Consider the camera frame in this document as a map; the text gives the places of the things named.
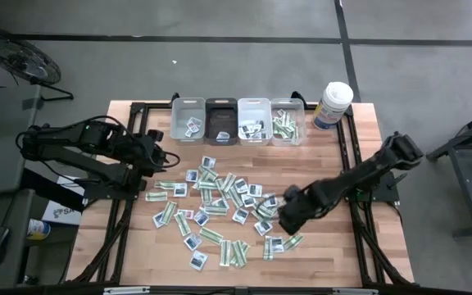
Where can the dark grey plastic bin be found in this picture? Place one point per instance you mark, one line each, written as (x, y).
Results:
(221, 119)

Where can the white cardboard box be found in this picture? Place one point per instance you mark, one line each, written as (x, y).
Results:
(66, 215)

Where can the black floor fan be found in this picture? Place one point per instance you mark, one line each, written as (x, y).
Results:
(19, 57)

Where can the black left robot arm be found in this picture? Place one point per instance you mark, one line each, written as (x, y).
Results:
(64, 137)

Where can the blue yellow can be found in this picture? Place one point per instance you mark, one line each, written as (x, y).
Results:
(38, 229)

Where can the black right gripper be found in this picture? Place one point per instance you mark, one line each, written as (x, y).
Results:
(301, 202)

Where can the white plastic bin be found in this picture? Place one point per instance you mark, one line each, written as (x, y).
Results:
(254, 110)

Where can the disinfecting wipes canister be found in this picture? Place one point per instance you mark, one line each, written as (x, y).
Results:
(334, 102)

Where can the silver metal bracket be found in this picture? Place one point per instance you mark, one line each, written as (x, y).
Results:
(126, 290)
(355, 291)

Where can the dark grey metal stand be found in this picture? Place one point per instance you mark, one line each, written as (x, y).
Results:
(467, 188)

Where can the small white wipe packet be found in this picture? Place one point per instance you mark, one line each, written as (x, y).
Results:
(222, 135)

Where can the light grey plastic bin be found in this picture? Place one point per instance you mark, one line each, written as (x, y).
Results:
(182, 110)

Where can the clear plastic bin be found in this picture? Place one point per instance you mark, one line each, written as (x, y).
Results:
(301, 119)

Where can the grey low desk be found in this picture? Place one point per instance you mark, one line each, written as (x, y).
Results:
(2, 205)

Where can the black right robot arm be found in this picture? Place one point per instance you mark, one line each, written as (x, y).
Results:
(367, 172)

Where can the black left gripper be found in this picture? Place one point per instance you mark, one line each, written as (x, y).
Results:
(148, 151)

